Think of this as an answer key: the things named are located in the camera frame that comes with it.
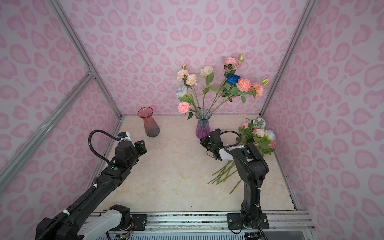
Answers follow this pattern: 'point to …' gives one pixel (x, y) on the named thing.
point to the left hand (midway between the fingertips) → (145, 139)
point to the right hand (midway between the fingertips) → (202, 138)
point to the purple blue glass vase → (203, 115)
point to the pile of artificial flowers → (251, 132)
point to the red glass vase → (151, 128)
